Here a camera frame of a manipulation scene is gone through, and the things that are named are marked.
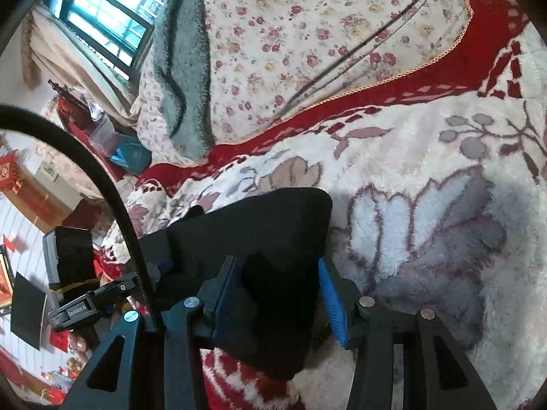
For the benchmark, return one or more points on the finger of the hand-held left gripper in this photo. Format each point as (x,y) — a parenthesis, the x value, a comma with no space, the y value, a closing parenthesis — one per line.
(154,271)

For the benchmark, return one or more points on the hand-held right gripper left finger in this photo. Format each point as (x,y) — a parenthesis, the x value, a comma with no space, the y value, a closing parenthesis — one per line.
(224,299)

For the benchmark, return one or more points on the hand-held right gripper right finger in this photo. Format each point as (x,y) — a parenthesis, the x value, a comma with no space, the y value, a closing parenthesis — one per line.
(333,303)

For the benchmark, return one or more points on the black pants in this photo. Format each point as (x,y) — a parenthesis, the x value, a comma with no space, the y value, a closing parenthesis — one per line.
(256,247)

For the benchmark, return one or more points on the person's left hand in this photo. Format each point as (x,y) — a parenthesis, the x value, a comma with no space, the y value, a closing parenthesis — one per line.
(81,344)

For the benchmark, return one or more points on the black box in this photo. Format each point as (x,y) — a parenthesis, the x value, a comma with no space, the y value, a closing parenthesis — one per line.
(75,254)

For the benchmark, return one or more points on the black square panel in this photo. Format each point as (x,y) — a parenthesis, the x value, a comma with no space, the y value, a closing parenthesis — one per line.
(27,309)

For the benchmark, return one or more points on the blue plastic bag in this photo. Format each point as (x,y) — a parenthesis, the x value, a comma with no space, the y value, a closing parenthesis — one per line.
(130,156)

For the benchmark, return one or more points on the red and white plush blanket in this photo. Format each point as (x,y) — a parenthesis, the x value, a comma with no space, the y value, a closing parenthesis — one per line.
(406,205)

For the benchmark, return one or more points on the clear plastic container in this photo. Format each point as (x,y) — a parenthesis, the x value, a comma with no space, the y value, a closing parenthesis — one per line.
(102,134)

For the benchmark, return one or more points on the grey-green fleece blanket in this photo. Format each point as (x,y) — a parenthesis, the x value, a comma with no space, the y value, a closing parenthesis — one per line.
(183,68)

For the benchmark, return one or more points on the beige curtain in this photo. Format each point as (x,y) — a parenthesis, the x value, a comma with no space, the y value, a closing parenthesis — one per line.
(85,64)

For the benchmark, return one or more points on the window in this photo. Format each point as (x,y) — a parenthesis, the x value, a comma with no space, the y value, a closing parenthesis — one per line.
(113,17)

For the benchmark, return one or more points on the floral quilt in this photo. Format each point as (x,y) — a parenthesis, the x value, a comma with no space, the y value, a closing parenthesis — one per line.
(307,42)

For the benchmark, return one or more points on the red knot wall decoration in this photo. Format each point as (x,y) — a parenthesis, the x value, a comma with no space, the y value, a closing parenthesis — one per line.
(10,173)

